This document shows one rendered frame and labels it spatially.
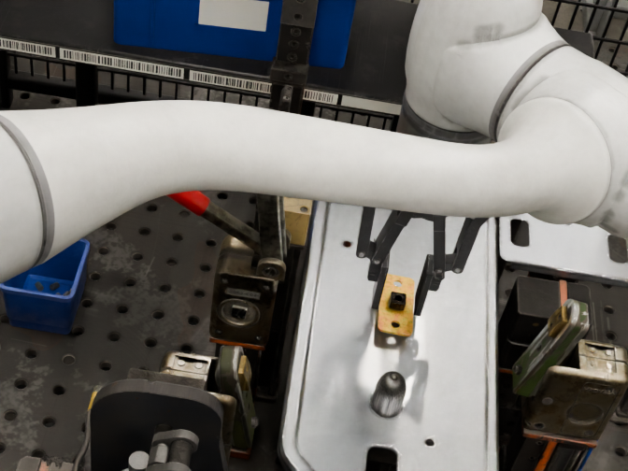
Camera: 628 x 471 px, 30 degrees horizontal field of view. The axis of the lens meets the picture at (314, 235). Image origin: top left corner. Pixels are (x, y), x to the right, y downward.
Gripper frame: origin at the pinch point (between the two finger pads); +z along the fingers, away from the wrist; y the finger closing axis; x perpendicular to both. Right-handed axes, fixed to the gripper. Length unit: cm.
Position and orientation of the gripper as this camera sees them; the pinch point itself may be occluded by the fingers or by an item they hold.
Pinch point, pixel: (402, 283)
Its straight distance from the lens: 126.7
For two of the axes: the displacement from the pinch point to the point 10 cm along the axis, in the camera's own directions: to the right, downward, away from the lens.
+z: -1.3, 6.7, 7.3
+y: 9.9, 1.6, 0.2
